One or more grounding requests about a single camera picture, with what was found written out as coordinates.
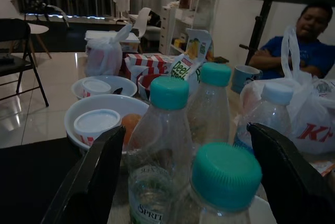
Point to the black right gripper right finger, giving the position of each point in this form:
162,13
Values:
288,182

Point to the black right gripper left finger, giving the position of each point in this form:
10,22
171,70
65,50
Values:
89,182

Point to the clear bottle with teal cap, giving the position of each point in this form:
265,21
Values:
225,177
159,135
209,109

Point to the clear bottle with white cap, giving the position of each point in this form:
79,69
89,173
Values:
272,109

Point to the white lidded cup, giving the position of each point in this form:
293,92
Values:
96,88
95,124

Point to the white KFC plastic bag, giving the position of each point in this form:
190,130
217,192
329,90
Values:
311,119

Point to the orange fruit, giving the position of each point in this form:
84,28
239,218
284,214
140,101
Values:
132,124

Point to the large white bowl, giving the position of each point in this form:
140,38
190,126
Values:
104,103

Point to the small white bowl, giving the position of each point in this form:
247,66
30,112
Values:
125,85

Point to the blue mug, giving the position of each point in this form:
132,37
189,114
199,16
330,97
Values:
243,78

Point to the red white paper bucket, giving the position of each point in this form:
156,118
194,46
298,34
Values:
146,85

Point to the knotted white plastic bag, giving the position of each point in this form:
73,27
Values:
104,56

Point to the person in blue shirt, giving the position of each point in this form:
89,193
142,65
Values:
314,51

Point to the red white striped box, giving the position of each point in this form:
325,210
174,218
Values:
151,63

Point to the black folding chair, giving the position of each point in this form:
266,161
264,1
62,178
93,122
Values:
13,67

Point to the white plastic storage box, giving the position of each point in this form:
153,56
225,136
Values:
129,42

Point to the white pack with green lettering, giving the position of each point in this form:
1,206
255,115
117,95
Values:
183,69

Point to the white shell chair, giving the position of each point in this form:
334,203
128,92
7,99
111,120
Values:
142,22
36,29

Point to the black tripod stand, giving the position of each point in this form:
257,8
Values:
261,20

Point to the white carton with corn picture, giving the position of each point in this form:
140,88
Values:
199,43

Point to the white open shelf unit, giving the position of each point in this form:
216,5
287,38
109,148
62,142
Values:
167,25

